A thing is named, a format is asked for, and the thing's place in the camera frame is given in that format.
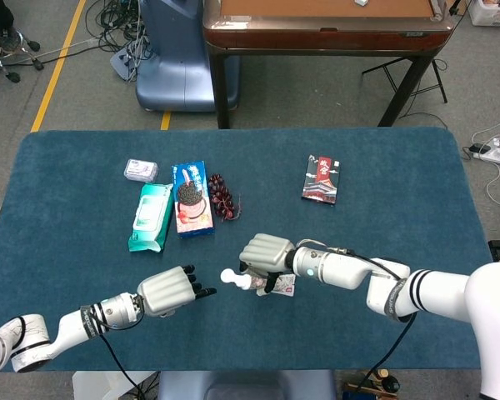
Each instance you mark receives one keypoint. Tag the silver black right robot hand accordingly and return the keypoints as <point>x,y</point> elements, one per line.
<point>266,252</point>

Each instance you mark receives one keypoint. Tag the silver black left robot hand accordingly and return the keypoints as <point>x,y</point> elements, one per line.
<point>166,289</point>

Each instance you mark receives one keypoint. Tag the small white bottle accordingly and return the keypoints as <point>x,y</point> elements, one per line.
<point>229,276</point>

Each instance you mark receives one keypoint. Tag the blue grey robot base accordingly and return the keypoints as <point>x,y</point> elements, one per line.
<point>171,75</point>

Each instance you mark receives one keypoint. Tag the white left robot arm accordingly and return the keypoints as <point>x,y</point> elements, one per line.
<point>75,325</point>

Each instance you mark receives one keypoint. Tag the grey blue own robot base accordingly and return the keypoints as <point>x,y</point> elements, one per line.
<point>246,387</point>

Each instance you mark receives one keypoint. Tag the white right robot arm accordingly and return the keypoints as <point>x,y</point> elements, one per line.
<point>337,268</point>

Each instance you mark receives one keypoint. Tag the dark red grape bunch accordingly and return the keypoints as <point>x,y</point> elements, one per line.
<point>221,196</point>

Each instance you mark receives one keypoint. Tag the green wet wipes pack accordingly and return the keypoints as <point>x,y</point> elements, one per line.
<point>150,216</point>

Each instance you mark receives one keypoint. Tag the blue table cloth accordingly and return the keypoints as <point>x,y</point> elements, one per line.
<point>250,333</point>

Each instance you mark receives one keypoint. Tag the blue cookie box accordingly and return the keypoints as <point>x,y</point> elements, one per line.
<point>191,208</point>

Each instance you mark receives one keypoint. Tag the dark red illustrated box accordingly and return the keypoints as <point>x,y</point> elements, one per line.
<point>321,179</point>

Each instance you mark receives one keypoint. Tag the small white tissue pack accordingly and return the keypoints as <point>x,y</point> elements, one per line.
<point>141,170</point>

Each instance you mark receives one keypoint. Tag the brown mahjong table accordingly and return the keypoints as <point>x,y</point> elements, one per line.
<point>316,39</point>

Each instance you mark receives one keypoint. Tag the white power strip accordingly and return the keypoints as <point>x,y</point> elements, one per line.
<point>491,155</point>

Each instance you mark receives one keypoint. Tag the white standing mahjong tile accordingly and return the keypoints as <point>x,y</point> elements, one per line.
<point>361,2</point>

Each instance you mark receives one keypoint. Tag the black office chair base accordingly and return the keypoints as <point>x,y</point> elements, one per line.
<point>25,50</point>

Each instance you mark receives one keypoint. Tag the white plastic basket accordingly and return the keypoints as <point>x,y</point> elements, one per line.
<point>491,16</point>

